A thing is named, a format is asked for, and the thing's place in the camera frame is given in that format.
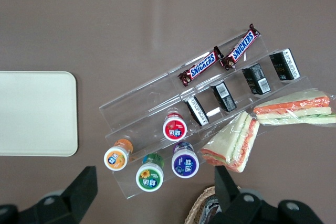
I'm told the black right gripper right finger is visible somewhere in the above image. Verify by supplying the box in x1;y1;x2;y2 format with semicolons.
214;166;283;224

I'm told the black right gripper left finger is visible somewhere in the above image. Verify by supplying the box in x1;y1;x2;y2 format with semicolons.
19;165;99;224

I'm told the green gum bottle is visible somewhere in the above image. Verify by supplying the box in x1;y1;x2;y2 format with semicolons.
135;153;165;192

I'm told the dark plastic packaging tray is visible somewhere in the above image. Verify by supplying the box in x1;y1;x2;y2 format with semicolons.
201;195;224;224

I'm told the orange gum bottle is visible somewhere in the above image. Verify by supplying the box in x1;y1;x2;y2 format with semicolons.
103;138;134;172

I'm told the purple gum bottle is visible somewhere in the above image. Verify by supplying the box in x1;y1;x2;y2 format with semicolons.
171;141;200;179

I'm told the beige rectangular tray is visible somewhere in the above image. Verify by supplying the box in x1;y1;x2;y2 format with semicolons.
0;71;79;157

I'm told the red gum bottle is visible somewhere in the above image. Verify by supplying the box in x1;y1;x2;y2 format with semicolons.
162;113;188;142

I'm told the oval wicker basket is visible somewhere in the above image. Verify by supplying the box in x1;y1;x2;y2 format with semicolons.
184;186;224;224

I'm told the wrapped triangular sandwich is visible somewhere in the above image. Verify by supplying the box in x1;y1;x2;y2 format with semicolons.
253;89;336;126
199;111;260;174

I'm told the small black box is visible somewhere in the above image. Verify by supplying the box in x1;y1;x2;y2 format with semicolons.
269;48;301;82
185;97;210;127
210;82;238;112
241;63;271;95

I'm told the clear acrylic tiered stand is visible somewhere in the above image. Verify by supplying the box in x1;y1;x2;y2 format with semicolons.
99;34;318;200

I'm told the Snickers chocolate bar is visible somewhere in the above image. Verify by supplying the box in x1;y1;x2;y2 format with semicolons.
219;23;262;71
177;46;224;87

